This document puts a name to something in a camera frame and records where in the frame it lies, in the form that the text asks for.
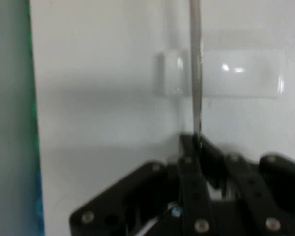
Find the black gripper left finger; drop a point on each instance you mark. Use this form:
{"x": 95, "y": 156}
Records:
{"x": 191, "y": 186}

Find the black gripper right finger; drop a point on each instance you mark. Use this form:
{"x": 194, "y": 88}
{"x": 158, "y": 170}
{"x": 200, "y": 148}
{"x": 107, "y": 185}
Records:
{"x": 255, "y": 186}

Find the silver table knife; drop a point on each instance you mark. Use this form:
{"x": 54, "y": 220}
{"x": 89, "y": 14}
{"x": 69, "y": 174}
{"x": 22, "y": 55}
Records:
{"x": 196, "y": 73}

